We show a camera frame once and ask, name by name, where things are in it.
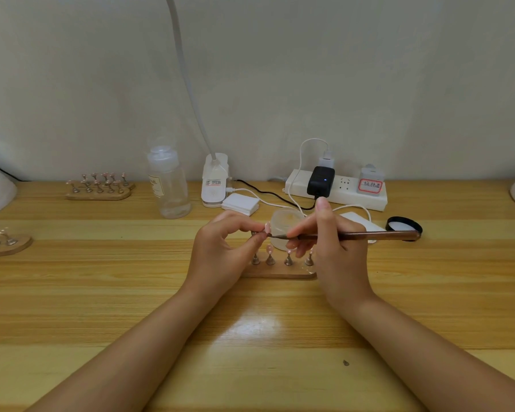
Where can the wooden nail stand base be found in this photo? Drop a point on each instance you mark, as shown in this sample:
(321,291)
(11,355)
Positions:
(279,271)

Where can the white plug charger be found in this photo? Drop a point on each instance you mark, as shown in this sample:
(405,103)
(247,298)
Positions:
(327,160)

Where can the small bottle with red label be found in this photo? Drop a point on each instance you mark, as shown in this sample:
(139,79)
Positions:
(371,182)

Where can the small clear jar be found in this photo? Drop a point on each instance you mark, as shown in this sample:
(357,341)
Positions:
(283,220)

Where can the long wooden stand base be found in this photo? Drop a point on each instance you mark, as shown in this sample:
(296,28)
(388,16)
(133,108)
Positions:
(96,195)

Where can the white power strip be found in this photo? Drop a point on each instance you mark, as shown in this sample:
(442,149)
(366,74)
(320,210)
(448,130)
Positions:
(347,197)

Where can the white clip desk lamp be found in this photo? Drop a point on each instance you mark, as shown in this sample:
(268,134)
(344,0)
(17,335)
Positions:
(214,180)

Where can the person's right thumb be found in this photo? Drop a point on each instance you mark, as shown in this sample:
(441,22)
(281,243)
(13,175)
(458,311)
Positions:
(299,243)

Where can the person's right forearm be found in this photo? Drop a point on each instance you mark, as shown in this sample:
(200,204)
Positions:
(425,360)

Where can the person's right hand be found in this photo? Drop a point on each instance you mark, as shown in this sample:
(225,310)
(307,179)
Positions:
(341,265)

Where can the clear plastic pump bottle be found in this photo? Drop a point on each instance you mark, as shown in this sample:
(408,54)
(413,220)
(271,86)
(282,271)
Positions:
(169,184)

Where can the person's left thumb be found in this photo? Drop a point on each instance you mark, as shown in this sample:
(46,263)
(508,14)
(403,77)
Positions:
(249,249)

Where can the black power adapter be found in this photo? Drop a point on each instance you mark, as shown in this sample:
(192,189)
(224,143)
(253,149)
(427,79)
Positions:
(321,181)

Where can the group of nail tip pegs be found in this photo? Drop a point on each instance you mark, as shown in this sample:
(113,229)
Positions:
(98,183)

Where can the person's left forearm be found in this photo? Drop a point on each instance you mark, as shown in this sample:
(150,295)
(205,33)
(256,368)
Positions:
(141,356)

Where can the brown nail brush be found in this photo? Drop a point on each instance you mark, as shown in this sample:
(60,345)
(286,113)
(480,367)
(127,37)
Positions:
(382,235)

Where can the small white box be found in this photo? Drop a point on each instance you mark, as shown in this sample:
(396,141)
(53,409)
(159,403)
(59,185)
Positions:
(240,203)

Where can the black round lid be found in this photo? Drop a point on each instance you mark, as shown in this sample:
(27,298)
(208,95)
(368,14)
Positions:
(405,223)

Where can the person's left hand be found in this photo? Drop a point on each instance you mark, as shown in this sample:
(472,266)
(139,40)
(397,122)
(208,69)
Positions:
(216,257)

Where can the flat white pad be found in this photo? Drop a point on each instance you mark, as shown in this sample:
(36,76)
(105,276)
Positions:
(356,220)

